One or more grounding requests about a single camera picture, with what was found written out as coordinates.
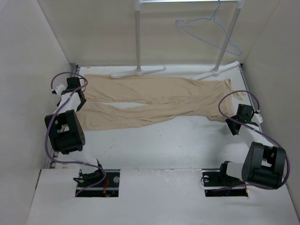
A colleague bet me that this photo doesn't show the beige trousers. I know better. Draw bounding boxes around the beige trousers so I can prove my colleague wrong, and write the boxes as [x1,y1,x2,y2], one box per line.
[76,75,236,131]

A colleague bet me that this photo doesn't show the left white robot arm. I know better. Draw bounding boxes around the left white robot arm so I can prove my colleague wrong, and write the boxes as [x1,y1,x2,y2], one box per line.
[45,76,106,187]

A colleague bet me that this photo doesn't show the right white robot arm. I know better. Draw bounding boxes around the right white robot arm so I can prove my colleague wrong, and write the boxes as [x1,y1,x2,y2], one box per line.
[217,104,287,190]

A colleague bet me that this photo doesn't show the white clothes rack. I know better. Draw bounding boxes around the white clothes rack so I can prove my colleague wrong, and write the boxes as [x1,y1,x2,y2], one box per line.
[111,0,245,80]

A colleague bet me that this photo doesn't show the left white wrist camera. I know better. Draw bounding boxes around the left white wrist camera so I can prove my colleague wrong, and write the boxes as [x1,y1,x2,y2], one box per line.
[52,84,66,96]

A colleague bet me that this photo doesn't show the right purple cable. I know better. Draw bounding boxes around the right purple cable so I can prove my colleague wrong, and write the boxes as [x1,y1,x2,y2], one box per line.
[217,90,291,190]

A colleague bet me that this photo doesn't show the purple cable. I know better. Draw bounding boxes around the purple cable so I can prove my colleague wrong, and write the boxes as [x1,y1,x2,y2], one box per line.
[217,90,291,190]
[44,71,106,196]

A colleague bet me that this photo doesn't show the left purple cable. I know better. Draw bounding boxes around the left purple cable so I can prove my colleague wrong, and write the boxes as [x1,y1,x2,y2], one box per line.
[44,71,106,196]

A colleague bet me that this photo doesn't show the blue wire hanger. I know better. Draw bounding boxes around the blue wire hanger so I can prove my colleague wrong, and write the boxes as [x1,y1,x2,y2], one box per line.
[175,0,242,56]

